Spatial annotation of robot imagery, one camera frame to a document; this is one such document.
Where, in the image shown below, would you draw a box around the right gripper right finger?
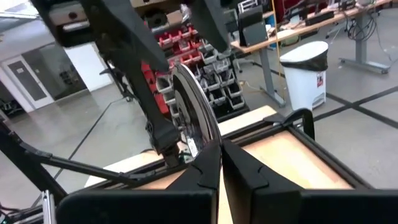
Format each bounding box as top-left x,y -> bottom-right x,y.
222,139 -> 301,224

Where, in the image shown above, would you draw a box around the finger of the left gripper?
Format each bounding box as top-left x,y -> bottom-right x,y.
93,0 -> 170,73
188,0 -> 230,53

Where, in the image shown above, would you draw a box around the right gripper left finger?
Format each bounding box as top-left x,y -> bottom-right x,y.
169,139 -> 223,224

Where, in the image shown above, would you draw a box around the parts bin rack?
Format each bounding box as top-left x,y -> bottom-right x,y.
139,24 -> 250,123

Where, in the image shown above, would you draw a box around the grey door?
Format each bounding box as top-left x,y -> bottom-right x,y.
1,55 -> 56,113

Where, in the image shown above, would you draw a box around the wooden desk grey legs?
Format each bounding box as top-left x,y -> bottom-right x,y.
231,0 -> 398,109

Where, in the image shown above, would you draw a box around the white trash can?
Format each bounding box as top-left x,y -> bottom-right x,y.
279,40 -> 330,112

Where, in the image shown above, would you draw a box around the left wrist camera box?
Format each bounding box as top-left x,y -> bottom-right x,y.
47,2 -> 89,33

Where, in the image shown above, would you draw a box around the yellow cable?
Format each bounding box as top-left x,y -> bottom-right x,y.
271,0 -> 283,93

